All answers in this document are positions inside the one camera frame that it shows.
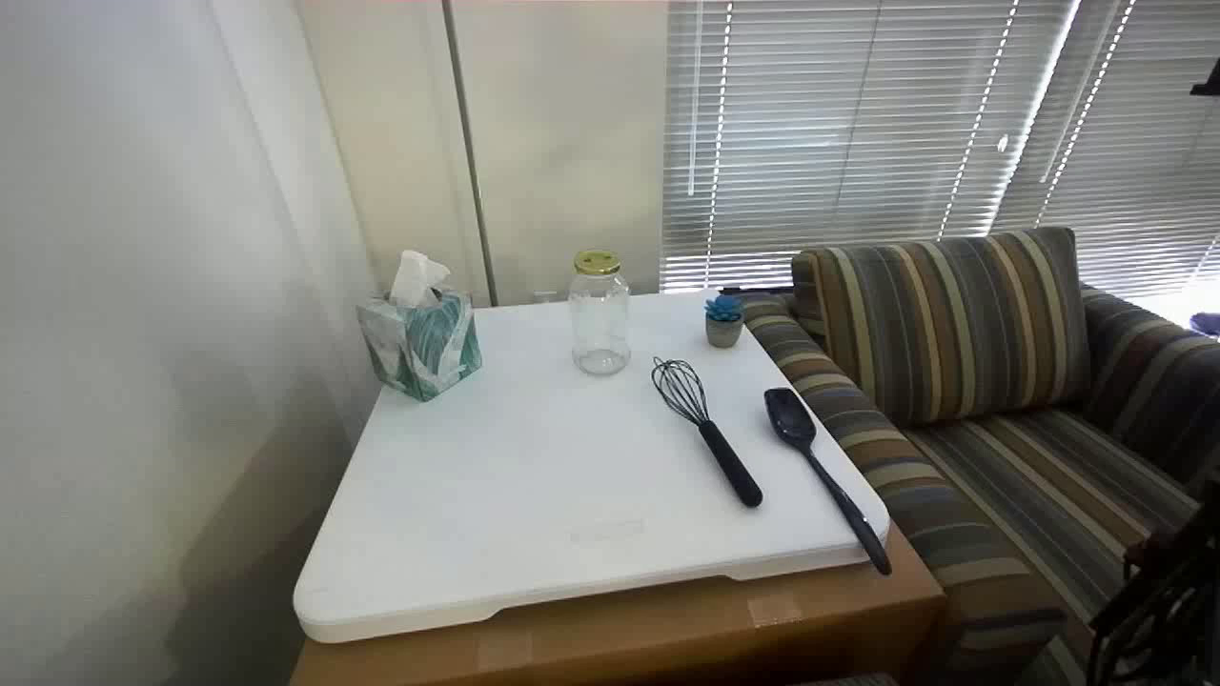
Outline black wire whisk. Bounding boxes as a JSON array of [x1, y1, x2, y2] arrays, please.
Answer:
[[649, 356, 765, 511]]

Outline clear glass jar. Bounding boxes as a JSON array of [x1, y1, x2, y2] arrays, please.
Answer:
[[564, 266, 637, 383]]

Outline black plastic spoon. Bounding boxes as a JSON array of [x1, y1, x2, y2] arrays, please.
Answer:
[[761, 384, 896, 581]]

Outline small blue potted succulent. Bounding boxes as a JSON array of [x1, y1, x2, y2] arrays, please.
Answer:
[[701, 295, 747, 351]]

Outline white plastic table board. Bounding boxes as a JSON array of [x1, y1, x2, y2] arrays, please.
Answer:
[[291, 295, 893, 649]]

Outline wooden table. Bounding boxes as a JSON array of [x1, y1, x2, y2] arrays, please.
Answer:
[[286, 527, 948, 686]]

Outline striped sofa cushion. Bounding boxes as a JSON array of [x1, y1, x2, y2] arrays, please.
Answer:
[[790, 224, 1098, 433]]

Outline white window blinds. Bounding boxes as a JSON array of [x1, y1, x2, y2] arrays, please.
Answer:
[[658, 0, 1220, 327]]

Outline striped fabric sofa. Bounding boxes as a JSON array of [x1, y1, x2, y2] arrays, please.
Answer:
[[741, 284, 1220, 686]]

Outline black metal frame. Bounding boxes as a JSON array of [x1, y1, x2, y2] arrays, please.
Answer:
[[1083, 487, 1220, 686]]

